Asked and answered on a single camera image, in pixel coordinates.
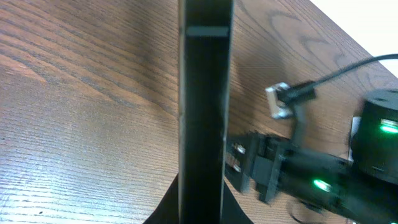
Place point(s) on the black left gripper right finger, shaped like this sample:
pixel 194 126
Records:
pixel 232 213

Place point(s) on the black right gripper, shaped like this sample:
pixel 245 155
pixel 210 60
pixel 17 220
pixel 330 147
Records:
pixel 278 164

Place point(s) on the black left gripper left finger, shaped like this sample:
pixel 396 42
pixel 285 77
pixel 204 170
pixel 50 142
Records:
pixel 167 210

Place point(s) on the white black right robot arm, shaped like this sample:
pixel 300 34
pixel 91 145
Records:
pixel 363 189

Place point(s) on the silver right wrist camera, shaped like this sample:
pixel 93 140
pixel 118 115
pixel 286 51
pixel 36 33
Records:
pixel 278 109

